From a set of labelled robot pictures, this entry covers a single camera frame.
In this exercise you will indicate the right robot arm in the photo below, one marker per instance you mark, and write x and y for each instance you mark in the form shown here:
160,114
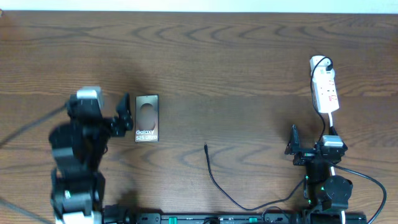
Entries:
326,192

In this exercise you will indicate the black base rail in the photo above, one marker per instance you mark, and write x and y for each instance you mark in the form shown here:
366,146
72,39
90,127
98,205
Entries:
115,214

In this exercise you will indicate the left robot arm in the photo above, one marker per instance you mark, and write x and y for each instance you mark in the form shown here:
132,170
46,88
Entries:
77,148

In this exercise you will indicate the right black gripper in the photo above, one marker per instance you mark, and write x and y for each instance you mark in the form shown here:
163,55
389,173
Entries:
293,148

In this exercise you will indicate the white power strip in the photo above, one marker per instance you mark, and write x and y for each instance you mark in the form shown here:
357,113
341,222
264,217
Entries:
323,81

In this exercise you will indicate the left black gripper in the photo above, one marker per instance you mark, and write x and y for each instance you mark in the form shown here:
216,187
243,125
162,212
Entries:
124,122

